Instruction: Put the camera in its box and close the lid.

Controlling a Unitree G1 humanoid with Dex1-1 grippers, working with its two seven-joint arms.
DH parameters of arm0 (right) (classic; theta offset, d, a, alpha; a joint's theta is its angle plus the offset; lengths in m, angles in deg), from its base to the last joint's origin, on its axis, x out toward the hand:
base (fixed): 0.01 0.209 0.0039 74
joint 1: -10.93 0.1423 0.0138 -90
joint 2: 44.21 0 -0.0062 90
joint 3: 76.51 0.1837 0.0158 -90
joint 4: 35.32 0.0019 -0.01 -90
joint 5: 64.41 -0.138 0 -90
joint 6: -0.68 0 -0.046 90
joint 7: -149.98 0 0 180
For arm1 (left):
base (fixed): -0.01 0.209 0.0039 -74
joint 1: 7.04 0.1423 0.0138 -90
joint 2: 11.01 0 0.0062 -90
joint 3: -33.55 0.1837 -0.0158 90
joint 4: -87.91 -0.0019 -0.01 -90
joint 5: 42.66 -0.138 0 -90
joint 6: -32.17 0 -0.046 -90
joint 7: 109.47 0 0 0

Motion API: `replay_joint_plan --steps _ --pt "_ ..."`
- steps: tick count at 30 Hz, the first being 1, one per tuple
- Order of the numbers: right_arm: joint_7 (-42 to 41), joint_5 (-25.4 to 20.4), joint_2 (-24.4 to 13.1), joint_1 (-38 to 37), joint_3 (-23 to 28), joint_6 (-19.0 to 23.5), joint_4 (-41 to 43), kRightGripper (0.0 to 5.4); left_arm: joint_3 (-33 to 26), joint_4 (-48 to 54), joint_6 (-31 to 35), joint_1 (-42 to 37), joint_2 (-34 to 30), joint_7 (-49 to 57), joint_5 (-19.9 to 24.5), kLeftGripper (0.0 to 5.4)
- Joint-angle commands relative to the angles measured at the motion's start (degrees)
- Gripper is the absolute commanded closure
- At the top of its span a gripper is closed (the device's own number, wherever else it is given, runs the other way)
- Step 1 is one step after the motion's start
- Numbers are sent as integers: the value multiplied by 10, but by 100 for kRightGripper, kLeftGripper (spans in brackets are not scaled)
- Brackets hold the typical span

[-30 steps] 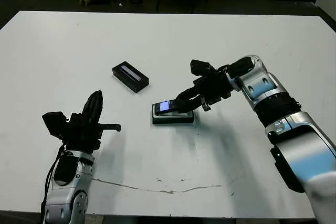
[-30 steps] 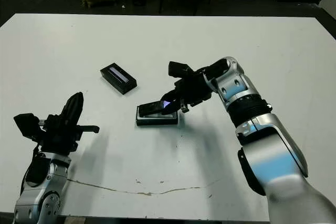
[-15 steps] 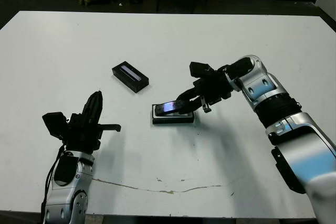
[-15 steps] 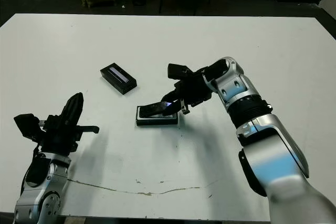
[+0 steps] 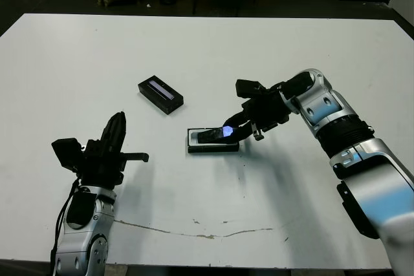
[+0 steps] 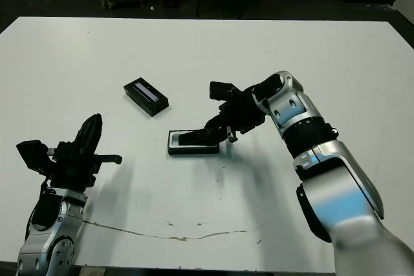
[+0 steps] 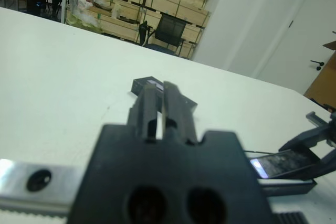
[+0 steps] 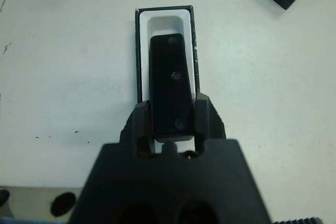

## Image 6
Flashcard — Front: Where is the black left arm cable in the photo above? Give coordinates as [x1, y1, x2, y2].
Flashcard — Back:
[24, 182, 52, 235]

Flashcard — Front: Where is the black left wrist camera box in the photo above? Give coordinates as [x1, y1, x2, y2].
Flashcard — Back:
[16, 140, 52, 174]

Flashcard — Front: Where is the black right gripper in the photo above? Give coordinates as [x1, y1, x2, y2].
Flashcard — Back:
[204, 87, 267, 143]

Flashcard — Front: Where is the black camera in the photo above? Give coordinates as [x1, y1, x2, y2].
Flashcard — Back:
[177, 129, 227, 147]

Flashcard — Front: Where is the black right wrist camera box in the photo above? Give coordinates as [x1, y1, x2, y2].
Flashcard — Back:
[209, 81, 241, 101]

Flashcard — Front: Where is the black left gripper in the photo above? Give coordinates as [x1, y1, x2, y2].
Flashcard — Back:
[47, 114, 123, 192]

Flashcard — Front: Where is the black box with white insert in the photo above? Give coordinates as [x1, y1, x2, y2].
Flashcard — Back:
[167, 129, 221, 156]

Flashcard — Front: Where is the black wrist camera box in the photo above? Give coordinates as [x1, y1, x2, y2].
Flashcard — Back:
[16, 140, 52, 174]
[209, 81, 241, 101]

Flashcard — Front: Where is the black lid with silver stripe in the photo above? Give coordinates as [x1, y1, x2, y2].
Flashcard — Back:
[123, 78, 171, 118]

